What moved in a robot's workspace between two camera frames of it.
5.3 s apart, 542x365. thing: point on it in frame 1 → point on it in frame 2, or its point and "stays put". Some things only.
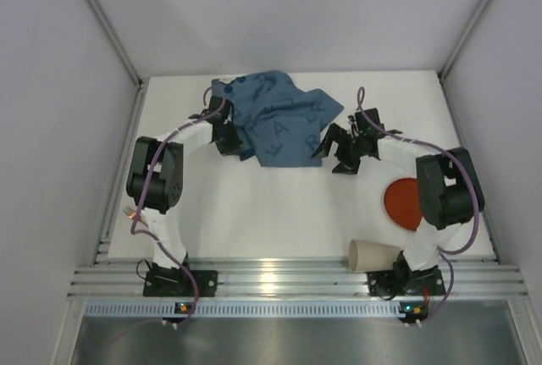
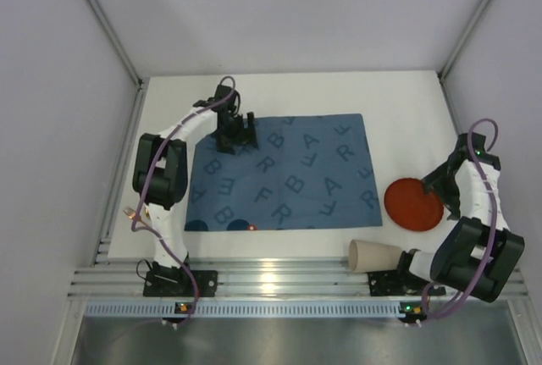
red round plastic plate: [402, 202] stays put
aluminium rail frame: [279, 276] stays put
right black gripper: [344, 150] → [437, 179]
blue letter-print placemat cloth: [279, 124] → [307, 172]
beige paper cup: [364, 256] stays put
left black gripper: [231, 141] stays put
